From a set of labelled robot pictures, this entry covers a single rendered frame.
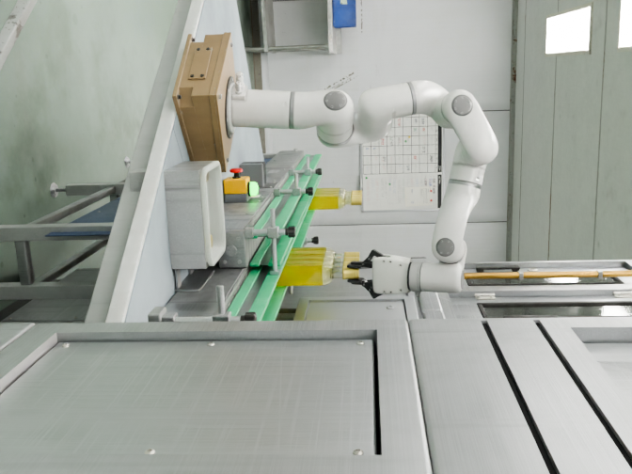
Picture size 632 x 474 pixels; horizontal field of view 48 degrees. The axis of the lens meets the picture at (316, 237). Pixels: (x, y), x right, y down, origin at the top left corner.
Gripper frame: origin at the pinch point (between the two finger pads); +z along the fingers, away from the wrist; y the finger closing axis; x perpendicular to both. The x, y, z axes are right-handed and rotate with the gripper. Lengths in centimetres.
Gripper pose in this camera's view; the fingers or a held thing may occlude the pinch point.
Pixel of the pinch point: (355, 273)
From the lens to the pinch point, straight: 191.5
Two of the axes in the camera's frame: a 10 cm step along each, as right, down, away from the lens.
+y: -0.4, -9.8, -2.1
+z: -9.4, -0.4, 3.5
